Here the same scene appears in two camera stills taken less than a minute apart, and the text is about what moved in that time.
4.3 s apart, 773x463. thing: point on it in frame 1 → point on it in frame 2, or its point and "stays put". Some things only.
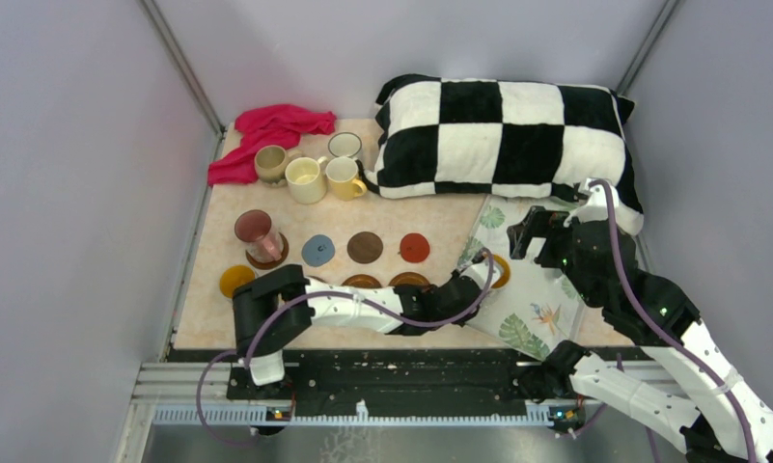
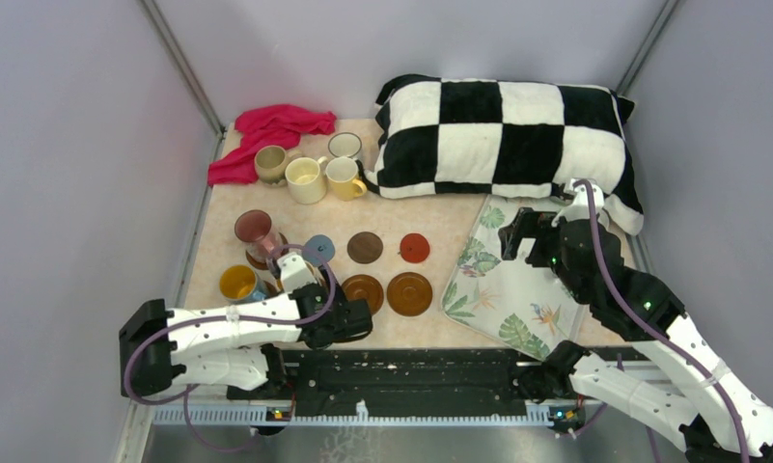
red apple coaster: [414, 248] stays put
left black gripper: [455, 274] → [340, 295]
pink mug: [262, 242] stays put
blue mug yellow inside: [234, 276] stays put
